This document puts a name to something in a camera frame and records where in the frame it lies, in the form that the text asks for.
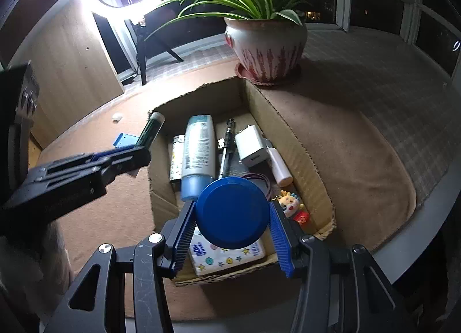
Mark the small cartoon toy figure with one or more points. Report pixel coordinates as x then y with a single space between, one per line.
293 207

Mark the cardboard box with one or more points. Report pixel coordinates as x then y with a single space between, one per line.
309 178

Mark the white blue lotion bottle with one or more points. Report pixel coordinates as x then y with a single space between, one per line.
198 153

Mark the white red flower pot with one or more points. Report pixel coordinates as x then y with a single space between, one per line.
266 48

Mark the black gel pen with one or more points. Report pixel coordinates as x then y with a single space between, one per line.
227 146

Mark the small white eraser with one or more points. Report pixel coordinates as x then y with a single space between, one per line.
117 117

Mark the small pink bottle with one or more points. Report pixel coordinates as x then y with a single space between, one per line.
281 169

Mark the large light wooden panel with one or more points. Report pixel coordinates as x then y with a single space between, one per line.
72 66

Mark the blue round tin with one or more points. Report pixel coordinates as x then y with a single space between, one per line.
232 210

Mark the blue plastic phone stand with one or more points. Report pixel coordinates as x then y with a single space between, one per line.
124 139

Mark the plaid grey cloth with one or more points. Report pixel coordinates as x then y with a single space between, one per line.
407 95

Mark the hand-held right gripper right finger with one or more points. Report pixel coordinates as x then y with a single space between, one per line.
281 243

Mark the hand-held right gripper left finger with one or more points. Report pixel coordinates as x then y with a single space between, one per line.
183 236

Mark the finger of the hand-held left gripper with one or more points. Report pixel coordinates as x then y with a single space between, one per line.
129 167
115 154

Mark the person's left forearm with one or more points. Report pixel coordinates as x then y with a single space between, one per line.
39 261

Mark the patterned lighter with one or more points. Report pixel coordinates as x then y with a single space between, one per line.
176 160

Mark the white charger plug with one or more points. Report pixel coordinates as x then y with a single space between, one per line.
252 146

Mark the patterned tissue pack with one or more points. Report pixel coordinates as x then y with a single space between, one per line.
234 257

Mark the brown rubber band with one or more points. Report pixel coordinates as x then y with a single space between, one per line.
263 179

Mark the green lip balm tube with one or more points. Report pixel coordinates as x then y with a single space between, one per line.
151 129

